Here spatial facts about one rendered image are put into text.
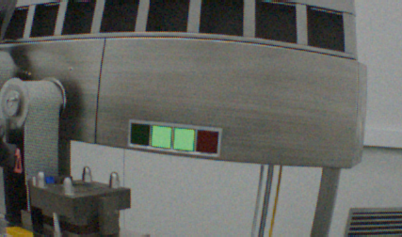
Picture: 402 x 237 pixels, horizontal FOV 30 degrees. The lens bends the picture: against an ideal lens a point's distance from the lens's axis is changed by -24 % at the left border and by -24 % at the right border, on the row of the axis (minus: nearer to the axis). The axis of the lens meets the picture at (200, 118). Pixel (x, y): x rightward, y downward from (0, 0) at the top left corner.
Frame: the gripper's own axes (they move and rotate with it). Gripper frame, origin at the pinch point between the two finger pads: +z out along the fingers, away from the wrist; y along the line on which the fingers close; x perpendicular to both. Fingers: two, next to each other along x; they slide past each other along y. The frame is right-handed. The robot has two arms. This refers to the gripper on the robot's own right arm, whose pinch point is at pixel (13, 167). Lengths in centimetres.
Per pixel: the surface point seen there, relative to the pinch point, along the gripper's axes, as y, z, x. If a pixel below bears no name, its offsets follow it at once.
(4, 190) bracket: -7.8, 7.9, -5.4
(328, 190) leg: 74, 50, 28
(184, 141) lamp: 36, 29, 30
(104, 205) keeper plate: 21.9, 22.0, 4.5
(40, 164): 0.2, 15.8, 9.8
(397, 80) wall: 80, 217, 171
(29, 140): 0.2, 5.8, 12.1
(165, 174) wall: -59, 250, 116
